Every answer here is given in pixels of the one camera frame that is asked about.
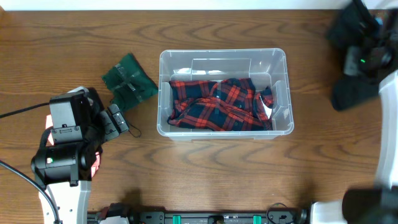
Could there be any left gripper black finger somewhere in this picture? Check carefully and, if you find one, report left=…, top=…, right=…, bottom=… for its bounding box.
left=99, top=110, right=119, bottom=143
left=108, top=104, right=129, bottom=133

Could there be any dark green garment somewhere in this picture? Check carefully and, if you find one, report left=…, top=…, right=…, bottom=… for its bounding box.
left=102, top=53, right=159, bottom=112

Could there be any red plaid flannel shirt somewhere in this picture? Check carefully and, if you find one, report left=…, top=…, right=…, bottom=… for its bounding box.
left=167, top=78, right=274, bottom=131

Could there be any black garment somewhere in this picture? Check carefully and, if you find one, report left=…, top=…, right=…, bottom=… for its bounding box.
left=331, top=75, right=379, bottom=111

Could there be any dark navy garment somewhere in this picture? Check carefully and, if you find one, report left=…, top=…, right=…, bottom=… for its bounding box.
left=326, top=0, right=381, bottom=50

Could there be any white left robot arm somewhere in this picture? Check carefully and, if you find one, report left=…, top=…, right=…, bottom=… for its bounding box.
left=31, top=86, right=129, bottom=223

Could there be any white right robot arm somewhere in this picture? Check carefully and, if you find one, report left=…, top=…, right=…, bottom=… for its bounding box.
left=304, top=1, right=397, bottom=223

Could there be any clear plastic storage container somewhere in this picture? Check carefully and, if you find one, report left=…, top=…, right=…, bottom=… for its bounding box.
left=157, top=48, right=294, bottom=141

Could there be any pink folded garment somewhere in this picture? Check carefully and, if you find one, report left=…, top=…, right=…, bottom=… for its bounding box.
left=45, top=115, right=101, bottom=177

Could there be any black mounting rail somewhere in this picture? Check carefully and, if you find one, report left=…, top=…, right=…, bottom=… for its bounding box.
left=87, top=203, right=310, bottom=224

